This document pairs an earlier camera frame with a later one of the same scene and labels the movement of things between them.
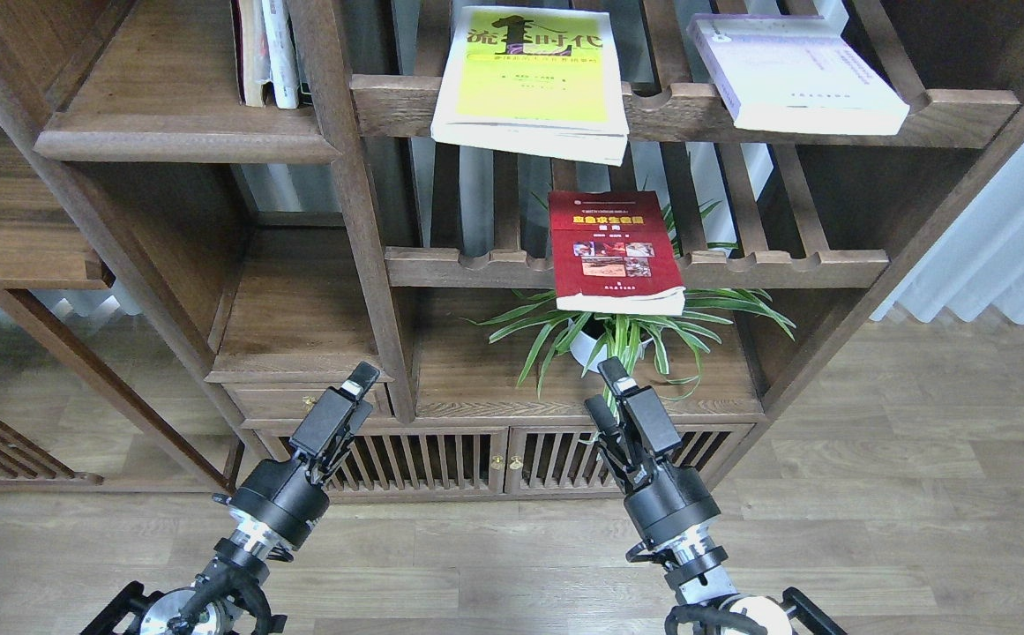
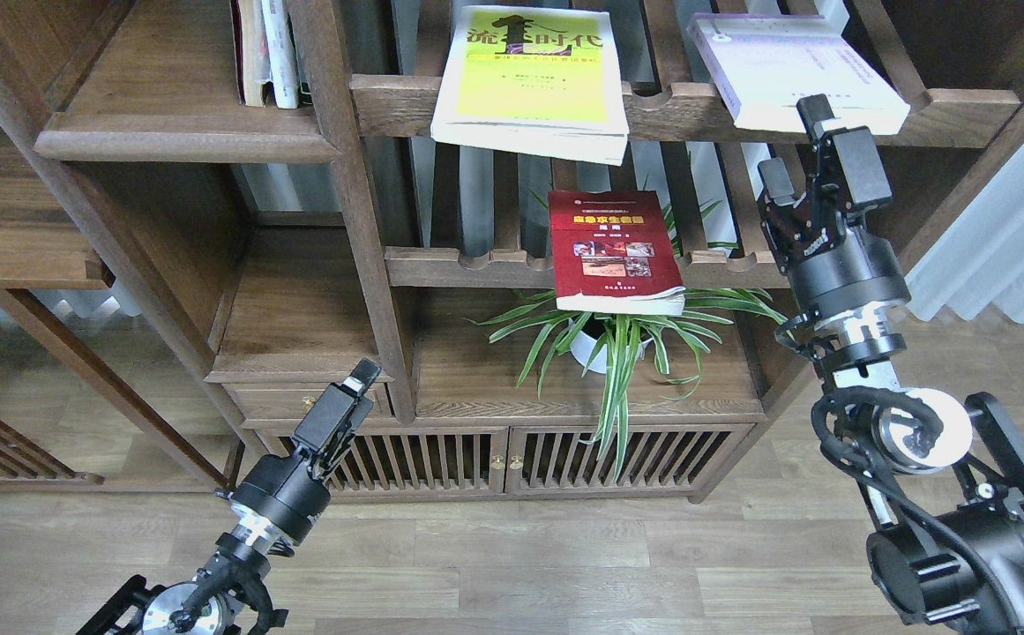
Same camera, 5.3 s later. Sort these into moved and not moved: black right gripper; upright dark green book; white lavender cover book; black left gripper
Moved: black right gripper
Not moved: upright dark green book; black left gripper; white lavender cover book
